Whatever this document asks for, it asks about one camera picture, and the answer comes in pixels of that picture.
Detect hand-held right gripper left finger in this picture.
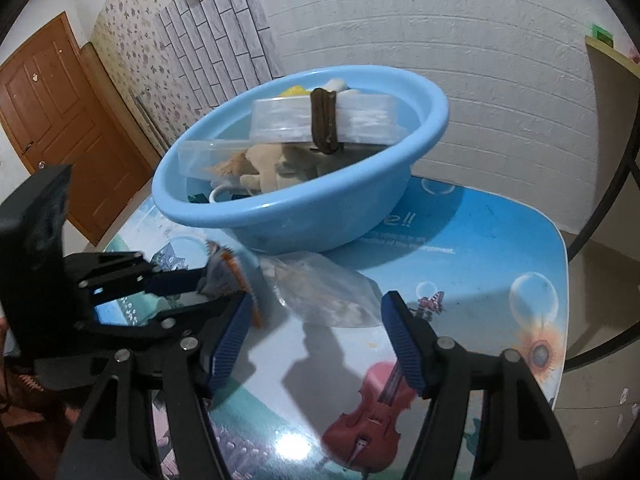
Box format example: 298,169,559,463
55,290,256,480

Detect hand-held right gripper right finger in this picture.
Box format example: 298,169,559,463
380,290,581,480

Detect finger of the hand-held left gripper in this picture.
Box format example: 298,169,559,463
75,292,247,355
62,250,209,307

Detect dark brown snack packet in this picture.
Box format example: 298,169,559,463
197,240,263,330

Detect clear plastic bag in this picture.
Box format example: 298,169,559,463
260,251,383,330

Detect white plastic hook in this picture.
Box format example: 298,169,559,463
209,184,251,203

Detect blue plastic basin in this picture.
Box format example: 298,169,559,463
151,65,450,255

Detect beige plush toy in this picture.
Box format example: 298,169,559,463
207,142,331,192

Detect translucent long plastic box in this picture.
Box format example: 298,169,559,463
251,92,408,153

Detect dark brown strap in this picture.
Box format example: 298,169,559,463
309,87,342,156

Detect white and yellow sun plush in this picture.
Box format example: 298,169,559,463
279,77,361,98

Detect brown wooden door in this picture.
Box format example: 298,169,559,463
0,12,153,246

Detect person's brown garment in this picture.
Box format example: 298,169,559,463
0,360,68,480

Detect green box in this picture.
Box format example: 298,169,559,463
590,22,615,47

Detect wooden side table black frame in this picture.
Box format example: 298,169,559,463
562,35,640,376

